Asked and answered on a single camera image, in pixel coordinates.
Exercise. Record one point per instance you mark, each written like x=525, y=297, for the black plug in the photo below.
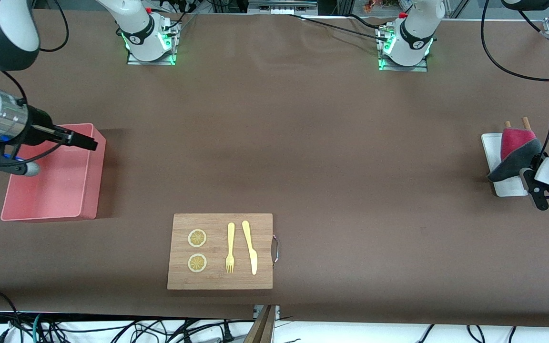
x=228, y=336

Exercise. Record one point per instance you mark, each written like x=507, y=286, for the dark wooden plank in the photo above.
x=262, y=328

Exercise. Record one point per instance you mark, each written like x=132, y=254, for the pink and grey cloth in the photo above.
x=513, y=143

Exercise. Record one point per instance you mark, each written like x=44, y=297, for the colourful small objects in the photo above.
x=372, y=5

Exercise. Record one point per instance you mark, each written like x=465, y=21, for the grey power strip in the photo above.
x=279, y=5

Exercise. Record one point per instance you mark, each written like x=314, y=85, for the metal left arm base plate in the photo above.
x=403, y=68

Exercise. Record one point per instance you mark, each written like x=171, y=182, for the pink plastic bin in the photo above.
x=55, y=195

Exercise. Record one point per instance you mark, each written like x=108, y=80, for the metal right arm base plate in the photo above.
x=150, y=61

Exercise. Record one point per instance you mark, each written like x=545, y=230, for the wooden cutting board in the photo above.
x=217, y=281

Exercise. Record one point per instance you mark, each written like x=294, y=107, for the lemon slice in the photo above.
x=197, y=238
x=197, y=263

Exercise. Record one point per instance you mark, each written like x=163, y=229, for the brown table cover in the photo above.
x=350, y=143

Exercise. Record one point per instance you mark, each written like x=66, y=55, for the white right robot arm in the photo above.
x=136, y=24

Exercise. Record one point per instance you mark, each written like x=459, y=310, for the yellow plastic fork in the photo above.
x=230, y=238

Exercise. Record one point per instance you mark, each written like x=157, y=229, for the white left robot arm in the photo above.
x=417, y=28

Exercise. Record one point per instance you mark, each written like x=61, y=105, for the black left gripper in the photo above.
x=528, y=160

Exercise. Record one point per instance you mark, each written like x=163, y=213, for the yellow plastic knife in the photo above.
x=250, y=247

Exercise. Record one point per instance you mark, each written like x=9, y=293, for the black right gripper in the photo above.
x=39, y=127

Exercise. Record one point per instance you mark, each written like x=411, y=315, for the metal bracket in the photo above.
x=257, y=312

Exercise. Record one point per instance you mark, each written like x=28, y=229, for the white rack tray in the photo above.
x=491, y=147

